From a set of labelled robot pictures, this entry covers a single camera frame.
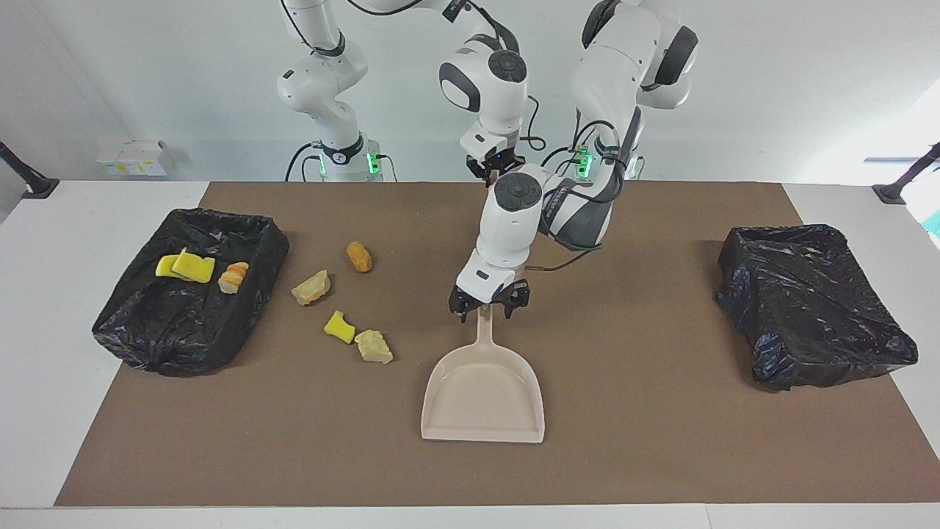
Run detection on black base cable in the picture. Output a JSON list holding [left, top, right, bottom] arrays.
[[285, 142, 324, 182], [540, 143, 588, 182]]

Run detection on beige plastic dustpan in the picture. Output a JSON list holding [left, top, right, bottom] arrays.
[[421, 305, 546, 444]]

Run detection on black left base cable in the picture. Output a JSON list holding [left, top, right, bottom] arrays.
[[540, 143, 588, 182]]

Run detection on bread piece with orange crust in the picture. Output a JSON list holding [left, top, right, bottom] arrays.
[[218, 262, 250, 295]]

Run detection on black right base cable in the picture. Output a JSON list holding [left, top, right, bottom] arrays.
[[285, 142, 324, 182]]

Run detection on white wall socket boxes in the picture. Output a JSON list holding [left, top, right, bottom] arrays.
[[97, 141, 168, 177]]

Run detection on beige bread chunk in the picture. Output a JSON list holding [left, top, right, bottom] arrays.
[[291, 270, 332, 307]]

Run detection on bin with black trash bag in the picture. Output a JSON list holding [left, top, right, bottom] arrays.
[[92, 208, 291, 378], [715, 224, 919, 392]]

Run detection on brown table mat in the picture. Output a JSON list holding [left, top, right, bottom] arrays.
[[55, 181, 940, 508]]

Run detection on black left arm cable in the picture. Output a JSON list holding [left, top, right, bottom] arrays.
[[525, 118, 640, 273]]

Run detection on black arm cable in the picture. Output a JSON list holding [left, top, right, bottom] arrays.
[[345, 0, 544, 151], [525, 118, 640, 273]]

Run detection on pale sponge chunk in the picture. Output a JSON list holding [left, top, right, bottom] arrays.
[[355, 330, 394, 365]]

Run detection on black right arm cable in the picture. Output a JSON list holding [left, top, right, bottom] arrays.
[[345, 0, 544, 151]]

